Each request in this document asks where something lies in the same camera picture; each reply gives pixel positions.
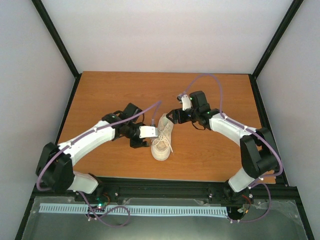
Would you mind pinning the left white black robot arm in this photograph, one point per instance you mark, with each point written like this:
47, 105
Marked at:
55, 169

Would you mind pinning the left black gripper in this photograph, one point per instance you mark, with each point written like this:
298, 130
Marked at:
139, 143

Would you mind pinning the right black frame post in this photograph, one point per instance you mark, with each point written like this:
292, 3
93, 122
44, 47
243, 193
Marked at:
281, 29

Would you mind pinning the black frame post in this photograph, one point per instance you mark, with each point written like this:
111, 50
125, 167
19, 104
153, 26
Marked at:
281, 29
45, 17

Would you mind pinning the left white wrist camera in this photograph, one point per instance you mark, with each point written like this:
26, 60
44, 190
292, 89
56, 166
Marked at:
148, 132

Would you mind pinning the light blue slotted cable duct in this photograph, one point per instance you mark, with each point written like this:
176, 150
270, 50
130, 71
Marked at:
136, 210

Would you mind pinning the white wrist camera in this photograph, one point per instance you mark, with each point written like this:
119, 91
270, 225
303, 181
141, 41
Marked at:
185, 101
148, 132

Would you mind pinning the white sneaker shoe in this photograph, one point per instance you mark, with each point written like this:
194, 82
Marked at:
163, 121

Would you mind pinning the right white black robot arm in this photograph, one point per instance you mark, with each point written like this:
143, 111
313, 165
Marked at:
258, 150

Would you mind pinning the left black frame post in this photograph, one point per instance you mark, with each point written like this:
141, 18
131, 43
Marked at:
45, 17

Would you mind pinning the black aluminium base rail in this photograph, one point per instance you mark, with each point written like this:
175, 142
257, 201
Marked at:
120, 189

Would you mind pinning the white shoelace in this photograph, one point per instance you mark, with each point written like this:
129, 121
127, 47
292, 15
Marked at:
161, 147

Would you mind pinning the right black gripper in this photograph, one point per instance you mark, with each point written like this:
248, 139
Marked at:
177, 114

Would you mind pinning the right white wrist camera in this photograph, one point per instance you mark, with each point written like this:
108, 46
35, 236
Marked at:
185, 101

